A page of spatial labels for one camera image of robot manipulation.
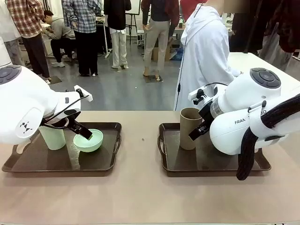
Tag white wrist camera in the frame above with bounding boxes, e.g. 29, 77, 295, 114
74, 85, 93, 103
188, 85, 215, 105

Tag black right arm cable sleeve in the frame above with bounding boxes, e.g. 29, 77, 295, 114
236, 93, 300, 181

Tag black top white trousers person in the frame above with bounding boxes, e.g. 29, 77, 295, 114
104, 0, 132, 69

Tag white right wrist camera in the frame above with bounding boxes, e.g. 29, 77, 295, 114
188, 85, 215, 105

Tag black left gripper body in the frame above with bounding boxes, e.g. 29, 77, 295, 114
42, 108, 82, 130

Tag seated grey hoodie person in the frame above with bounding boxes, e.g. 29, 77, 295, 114
42, 10, 78, 68

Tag tall brown cup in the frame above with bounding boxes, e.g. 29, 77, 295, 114
180, 107, 203, 150

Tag dark brown serving tray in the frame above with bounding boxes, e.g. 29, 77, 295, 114
157, 122, 272, 178
1, 122, 122, 173

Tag red plaid shirt person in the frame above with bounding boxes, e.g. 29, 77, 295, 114
5, 0, 51, 82

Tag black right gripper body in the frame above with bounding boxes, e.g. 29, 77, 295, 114
198, 99, 215, 128

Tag person in white hoodie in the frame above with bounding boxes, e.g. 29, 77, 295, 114
173, 3, 242, 112

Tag cardboard box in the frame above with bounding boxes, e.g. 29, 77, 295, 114
151, 46, 175, 62

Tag black easel stand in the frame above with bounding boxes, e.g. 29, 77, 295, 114
125, 13, 141, 45

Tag beige trousers mannequin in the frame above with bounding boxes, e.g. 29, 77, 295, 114
141, 0, 180, 77

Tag dark mannequin base plate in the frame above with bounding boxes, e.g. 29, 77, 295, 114
145, 75, 164, 83

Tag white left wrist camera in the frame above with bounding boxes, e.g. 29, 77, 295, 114
74, 85, 93, 103

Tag blue plaid shirt person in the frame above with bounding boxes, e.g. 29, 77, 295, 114
61, 0, 103, 77

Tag pale green bowl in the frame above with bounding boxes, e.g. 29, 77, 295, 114
73, 128, 104, 153

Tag white background table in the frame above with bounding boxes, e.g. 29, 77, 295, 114
226, 52, 300, 85

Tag tall pale green cup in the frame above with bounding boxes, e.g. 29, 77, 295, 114
38, 125, 67, 150

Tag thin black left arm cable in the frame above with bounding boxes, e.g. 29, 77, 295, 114
44, 94, 90, 123

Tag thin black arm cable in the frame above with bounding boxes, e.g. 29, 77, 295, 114
44, 94, 90, 123
204, 82, 228, 89

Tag dark clothed background person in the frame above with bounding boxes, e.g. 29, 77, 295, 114
230, 0, 300, 71

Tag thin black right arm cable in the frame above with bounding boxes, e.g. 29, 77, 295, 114
204, 82, 228, 89

